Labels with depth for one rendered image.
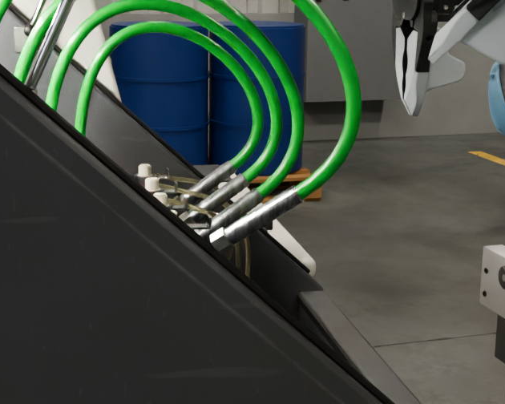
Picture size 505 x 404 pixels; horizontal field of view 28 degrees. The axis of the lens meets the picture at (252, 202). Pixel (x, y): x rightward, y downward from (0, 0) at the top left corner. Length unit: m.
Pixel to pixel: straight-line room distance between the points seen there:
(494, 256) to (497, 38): 0.74
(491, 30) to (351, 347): 0.54
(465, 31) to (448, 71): 0.25
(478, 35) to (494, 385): 2.83
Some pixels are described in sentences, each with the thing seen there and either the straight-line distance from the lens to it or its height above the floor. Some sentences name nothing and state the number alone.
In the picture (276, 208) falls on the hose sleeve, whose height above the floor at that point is 1.18.
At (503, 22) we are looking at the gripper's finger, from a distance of 0.81.
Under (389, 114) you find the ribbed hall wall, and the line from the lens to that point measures 8.28.
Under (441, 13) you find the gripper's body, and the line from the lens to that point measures 1.04.
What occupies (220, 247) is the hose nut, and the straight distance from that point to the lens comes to 0.94.
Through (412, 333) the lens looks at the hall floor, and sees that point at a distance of 3.97.
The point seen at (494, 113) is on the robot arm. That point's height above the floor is 1.19.
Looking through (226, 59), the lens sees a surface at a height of 1.28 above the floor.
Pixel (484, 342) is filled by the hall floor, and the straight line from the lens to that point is 3.95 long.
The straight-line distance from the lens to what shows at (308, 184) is 0.91.
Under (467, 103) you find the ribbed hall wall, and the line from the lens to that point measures 8.60.
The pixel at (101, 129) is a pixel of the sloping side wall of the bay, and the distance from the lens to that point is 1.32.
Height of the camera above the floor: 1.40
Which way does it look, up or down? 14 degrees down
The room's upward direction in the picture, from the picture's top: 1 degrees clockwise
